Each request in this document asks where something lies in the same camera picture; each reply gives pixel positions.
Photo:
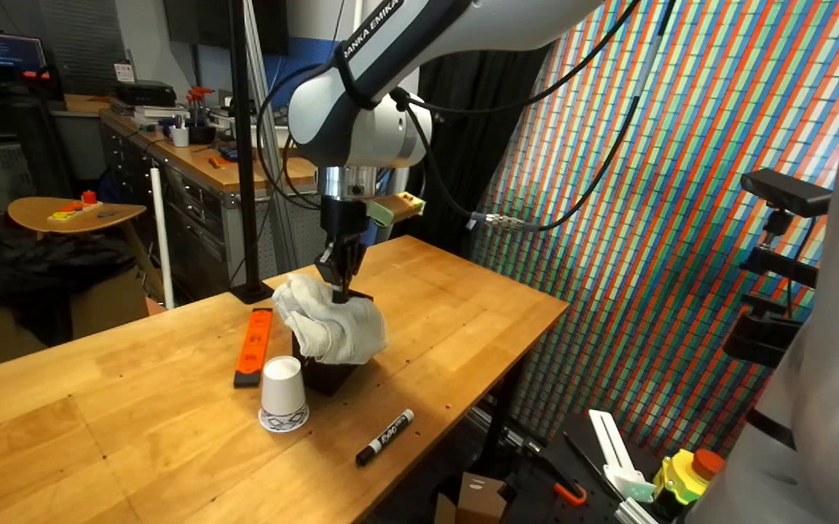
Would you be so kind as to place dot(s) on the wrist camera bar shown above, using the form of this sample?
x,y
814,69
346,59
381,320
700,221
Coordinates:
x,y
394,208

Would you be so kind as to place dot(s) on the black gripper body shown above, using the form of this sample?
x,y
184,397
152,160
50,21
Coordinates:
x,y
345,225

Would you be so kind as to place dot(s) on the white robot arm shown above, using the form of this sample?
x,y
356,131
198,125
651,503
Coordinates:
x,y
361,120

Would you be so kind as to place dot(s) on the yellow red emergency stop button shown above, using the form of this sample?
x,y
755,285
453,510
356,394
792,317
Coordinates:
x,y
687,471

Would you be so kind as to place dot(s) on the black perforated box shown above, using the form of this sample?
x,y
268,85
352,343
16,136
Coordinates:
x,y
327,377

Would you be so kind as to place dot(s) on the white rail piece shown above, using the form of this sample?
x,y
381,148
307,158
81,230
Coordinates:
x,y
617,451

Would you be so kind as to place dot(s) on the black table leg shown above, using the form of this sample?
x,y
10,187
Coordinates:
x,y
506,416

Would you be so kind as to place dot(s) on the white waffle-weave towel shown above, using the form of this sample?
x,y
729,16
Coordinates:
x,y
332,324

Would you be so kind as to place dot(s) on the black pole with base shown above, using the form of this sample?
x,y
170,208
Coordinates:
x,y
246,147

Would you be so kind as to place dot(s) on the black camera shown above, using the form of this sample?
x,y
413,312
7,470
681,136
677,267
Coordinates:
x,y
783,189

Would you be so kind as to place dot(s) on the small orange yellow object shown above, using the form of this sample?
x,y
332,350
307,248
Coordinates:
x,y
74,208

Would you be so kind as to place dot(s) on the small white bottle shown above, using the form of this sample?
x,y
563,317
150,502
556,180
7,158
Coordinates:
x,y
179,135

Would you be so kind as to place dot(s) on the colourful patterned curtain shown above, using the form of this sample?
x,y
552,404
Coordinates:
x,y
632,292

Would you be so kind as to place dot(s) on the thin white pole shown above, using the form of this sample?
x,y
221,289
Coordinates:
x,y
160,241

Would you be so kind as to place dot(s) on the black curtain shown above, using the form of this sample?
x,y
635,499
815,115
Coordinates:
x,y
479,147

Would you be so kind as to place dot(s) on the wooden workbench with grey panel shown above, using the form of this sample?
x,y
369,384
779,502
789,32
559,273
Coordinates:
x,y
205,168

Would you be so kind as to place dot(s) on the black dry-erase marker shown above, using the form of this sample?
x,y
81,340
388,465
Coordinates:
x,y
386,436

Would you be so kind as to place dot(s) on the cardboard box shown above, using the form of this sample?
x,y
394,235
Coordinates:
x,y
479,496

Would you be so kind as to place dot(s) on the round wooden stool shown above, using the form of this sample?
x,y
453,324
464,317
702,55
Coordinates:
x,y
69,215

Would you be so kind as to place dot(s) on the white paper cup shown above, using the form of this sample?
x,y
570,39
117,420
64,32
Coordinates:
x,y
282,394

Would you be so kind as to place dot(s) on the dark jacket pile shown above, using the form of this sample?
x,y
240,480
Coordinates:
x,y
50,270

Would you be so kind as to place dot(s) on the black camera stand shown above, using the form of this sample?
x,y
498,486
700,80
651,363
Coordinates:
x,y
769,292

